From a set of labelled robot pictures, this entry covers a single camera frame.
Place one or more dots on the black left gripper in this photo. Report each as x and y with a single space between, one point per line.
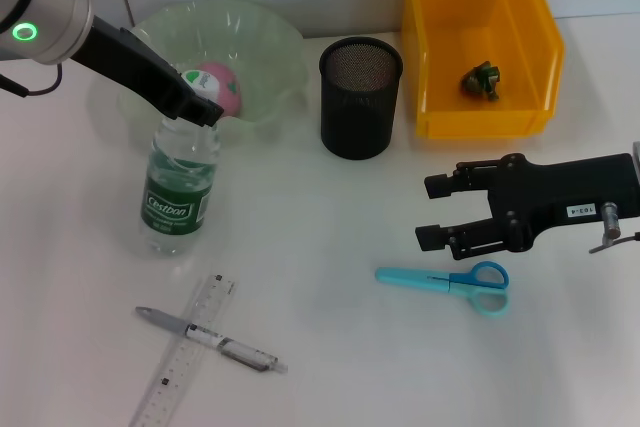
130 62

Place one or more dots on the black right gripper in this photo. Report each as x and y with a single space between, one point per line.
550 202

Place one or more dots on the pink peach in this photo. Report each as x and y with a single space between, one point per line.
231 97

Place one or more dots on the clear water bottle green label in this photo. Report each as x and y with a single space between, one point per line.
172 207

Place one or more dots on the green plastic wrapper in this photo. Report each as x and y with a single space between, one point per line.
480 79

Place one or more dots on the blue scissors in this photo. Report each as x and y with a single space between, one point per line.
410 278

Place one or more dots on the green glass fruit plate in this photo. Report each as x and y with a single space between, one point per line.
280 57

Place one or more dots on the black mesh pen holder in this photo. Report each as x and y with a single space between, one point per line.
357 117

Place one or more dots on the grey white pen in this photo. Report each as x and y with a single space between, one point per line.
200 334

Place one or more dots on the clear plastic ruler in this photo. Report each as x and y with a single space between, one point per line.
175 372

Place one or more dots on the yellow plastic bin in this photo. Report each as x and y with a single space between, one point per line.
475 119

